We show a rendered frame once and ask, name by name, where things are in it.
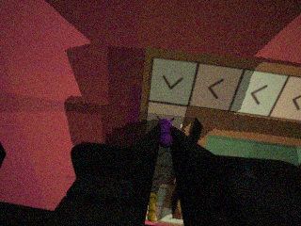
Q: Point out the square board game track with arrows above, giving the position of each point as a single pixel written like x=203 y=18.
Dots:
x=205 y=113

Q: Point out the purple pawn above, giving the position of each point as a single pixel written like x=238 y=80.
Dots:
x=166 y=140

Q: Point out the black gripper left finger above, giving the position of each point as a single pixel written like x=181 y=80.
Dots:
x=136 y=163

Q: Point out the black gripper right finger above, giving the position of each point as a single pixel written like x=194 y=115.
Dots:
x=200 y=173

